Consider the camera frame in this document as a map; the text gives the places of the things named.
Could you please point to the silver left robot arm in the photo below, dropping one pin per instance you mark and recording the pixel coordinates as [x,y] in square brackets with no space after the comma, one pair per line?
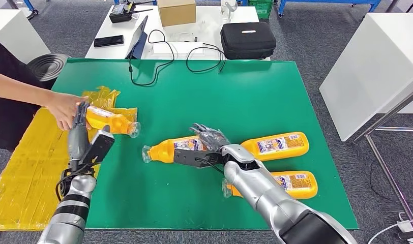
[80,185]

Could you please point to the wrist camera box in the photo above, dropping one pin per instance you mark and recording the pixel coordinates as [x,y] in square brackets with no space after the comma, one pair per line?
[189,157]
[98,148]

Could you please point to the orange detergent bottle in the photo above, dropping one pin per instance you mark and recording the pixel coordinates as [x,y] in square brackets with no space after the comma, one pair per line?
[112,123]
[303,143]
[159,151]
[307,188]

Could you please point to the green plastic crate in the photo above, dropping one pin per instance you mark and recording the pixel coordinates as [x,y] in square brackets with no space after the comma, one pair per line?
[261,9]

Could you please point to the black smartphone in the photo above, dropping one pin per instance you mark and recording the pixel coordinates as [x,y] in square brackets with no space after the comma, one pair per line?
[108,41]

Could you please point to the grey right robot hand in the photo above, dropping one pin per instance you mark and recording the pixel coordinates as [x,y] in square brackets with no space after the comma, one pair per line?
[213,138]

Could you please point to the black carrying case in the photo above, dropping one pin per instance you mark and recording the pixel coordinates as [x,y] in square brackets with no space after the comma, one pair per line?
[248,43]

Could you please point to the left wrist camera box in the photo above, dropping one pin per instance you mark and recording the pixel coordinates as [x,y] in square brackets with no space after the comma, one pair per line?
[98,148]

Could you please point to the black ribbed round stool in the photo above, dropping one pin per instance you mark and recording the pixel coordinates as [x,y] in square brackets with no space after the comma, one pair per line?
[48,67]

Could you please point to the white desk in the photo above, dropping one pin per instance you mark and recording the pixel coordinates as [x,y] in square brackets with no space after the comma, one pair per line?
[102,52]

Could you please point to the clear plastic container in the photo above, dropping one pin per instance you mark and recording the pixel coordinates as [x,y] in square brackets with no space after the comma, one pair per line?
[227,8]

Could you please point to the white power strip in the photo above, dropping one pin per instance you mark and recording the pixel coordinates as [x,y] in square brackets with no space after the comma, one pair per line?
[407,225]

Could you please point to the green table mat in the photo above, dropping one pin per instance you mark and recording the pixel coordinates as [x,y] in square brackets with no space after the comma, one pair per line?
[210,101]

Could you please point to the yellow taped sheet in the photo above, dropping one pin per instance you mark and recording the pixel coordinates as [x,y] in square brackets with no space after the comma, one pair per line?
[24,185]

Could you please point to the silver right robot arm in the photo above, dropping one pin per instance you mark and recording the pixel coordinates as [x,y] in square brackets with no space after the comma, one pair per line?
[260,188]

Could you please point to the person's left hand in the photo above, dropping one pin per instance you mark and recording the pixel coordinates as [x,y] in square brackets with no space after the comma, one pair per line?
[60,107]

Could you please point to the black radio device with antenna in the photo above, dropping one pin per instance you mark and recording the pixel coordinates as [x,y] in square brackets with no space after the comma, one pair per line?
[118,15]

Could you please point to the person's left forearm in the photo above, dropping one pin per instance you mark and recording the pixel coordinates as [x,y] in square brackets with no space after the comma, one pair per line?
[17,89]

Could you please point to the cardboard box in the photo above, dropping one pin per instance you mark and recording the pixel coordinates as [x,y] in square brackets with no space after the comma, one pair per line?
[176,13]

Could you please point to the metal frame stand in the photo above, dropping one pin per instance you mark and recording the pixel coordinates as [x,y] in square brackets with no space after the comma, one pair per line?
[387,170]

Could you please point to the white side table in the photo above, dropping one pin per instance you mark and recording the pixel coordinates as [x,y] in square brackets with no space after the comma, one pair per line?
[14,33]
[368,67]

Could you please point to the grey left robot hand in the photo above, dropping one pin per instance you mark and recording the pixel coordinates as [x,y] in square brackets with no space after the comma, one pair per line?
[77,141]

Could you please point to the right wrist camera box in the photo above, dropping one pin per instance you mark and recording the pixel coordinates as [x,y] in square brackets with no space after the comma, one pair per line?
[189,157]

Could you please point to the blue metal rack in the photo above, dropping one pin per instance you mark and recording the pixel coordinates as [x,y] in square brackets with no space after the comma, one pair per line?
[30,6]
[280,7]

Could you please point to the tablet with blue cover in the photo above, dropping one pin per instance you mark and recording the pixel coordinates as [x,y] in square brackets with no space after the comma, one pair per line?
[136,40]

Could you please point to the person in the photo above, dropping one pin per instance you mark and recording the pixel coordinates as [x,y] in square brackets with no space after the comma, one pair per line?
[11,128]

